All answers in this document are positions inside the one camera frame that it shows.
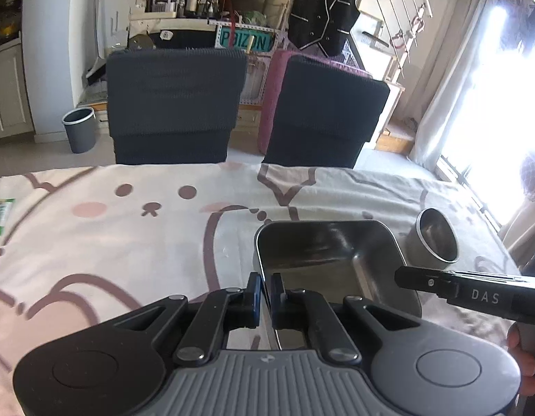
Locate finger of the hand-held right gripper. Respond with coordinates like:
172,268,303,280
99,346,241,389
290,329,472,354
441,270,526,280
394,266,459,300

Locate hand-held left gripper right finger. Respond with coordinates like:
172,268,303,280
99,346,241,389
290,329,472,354
270,272,418,365

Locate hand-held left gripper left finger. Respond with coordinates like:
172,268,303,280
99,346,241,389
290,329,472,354
114,272,264,367

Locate round steel cup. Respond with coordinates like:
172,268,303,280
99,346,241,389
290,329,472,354
406,208,460,269

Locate rectangular steel tray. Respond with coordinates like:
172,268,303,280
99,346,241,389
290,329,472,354
254,220,422,349

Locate person's right hand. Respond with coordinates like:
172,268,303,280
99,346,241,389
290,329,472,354
507,323,535,397

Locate bear-print tablecloth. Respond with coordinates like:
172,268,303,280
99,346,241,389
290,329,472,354
0,162,535,416

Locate beige curtain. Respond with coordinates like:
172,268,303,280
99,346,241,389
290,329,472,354
410,0,502,165

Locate dark grey chair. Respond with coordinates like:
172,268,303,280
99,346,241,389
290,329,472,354
264,55,391,170
105,47,248,166

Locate grey trash bin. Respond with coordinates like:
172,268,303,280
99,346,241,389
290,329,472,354
62,107,97,154

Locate teal sign plate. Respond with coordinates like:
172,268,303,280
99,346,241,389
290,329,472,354
216,26,273,53

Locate hanging clothes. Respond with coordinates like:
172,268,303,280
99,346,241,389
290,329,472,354
497,0,535,53

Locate stair railing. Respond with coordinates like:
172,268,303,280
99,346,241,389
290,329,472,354
358,0,433,53

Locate black vest white trim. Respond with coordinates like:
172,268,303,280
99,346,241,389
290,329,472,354
288,0,363,57

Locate cream kitchen cabinet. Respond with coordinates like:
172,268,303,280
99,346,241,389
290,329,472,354
0,39,35,141

